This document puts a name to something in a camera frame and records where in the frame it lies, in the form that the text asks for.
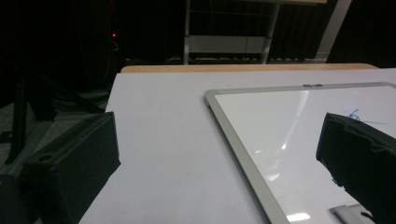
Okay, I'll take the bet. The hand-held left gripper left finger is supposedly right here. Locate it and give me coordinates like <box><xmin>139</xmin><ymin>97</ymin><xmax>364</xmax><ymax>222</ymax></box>
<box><xmin>20</xmin><ymin>111</ymin><xmax>121</xmax><ymax>224</ymax></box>

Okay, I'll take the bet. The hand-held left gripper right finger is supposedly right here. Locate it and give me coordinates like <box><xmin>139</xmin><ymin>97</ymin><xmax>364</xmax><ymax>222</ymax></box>
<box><xmin>315</xmin><ymin>112</ymin><xmax>396</xmax><ymax>224</ymax></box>

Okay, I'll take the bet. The aluminium framed whiteboard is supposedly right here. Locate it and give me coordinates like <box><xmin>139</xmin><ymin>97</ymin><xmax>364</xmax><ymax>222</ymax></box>
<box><xmin>204</xmin><ymin>81</ymin><xmax>396</xmax><ymax>224</ymax></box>

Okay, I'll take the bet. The grey flat object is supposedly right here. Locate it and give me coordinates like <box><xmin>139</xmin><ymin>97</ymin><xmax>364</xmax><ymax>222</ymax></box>
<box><xmin>329</xmin><ymin>203</ymin><xmax>373</xmax><ymax>224</ymax></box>

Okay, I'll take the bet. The black tripod stand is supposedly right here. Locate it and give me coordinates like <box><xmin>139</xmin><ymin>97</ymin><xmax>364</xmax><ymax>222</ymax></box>
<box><xmin>5</xmin><ymin>69</ymin><xmax>106</xmax><ymax>166</ymax></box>

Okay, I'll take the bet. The white slanted beam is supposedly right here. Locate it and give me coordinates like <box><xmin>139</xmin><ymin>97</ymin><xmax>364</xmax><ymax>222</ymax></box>
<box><xmin>314</xmin><ymin>0</ymin><xmax>353</xmax><ymax>63</ymax></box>

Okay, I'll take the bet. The grey metal rack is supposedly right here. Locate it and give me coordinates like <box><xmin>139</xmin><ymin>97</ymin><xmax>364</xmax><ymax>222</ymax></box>
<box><xmin>182</xmin><ymin>0</ymin><xmax>281</xmax><ymax>65</ymax></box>

